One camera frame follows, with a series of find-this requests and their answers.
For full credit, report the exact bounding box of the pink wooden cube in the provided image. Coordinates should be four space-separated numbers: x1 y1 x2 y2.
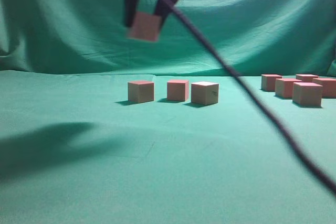
167 80 189 101
128 12 161 42
275 78 302 99
191 81 219 105
261 74 282 92
292 82 323 108
296 74 319 82
128 80 154 103
312 78 336 98

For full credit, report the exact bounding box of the green cloth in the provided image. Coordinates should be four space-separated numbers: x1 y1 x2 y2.
1 0 335 223

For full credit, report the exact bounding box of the black braided cable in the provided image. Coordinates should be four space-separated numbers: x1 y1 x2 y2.
143 0 336 196

